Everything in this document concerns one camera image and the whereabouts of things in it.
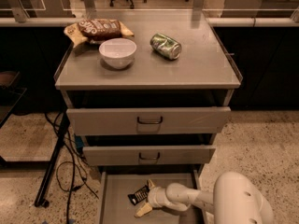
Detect black rxbar chocolate wrapper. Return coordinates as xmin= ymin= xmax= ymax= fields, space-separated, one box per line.
xmin=128 ymin=185 xmax=150 ymax=205

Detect black table leg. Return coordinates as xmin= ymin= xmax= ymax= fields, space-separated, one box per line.
xmin=34 ymin=113 xmax=69 ymax=207

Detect white horizontal rail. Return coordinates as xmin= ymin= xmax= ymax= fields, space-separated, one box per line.
xmin=0 ymin=18 xmax=299 ymax=27

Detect grey open bottom drawer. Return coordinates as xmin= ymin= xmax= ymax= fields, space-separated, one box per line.
xmin=95 ymin=171 xmax=207 ymax=224

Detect white ceramic bowl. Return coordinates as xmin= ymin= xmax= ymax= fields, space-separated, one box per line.
xmin=99 ymin=38 xmax=136 ymax=69

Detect grey top drawer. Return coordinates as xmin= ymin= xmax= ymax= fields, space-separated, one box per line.
xmin=66 ymin=107 xmax=230 ymax=135

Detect grey metal drawer cabinet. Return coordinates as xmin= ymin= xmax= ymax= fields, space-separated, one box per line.
xmin=53 ymin=8 xmax=243 ymax=224

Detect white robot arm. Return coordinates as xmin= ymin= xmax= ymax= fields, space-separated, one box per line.
xmin=135 ymin=172 xmax=274 ymax=224

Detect grey middle drawer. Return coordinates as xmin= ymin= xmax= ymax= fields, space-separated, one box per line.
xmin=83 ymin=146 xmax=216 ymax=166

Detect black floor cables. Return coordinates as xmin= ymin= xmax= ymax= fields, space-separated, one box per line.
xmin=43 ymin=110 xmax=100 ymax=224

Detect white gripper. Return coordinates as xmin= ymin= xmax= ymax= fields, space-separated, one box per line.
xmin=134 ymin=179 xmax=173 ymax=217

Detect green soda can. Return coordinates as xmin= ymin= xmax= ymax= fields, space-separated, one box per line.
xmin=150 ymin=33 xmax=182 ymax=60

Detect brown chip bag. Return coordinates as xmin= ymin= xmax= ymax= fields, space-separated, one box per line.
xmin=64 ymin=19 xmax=135 ymax=48

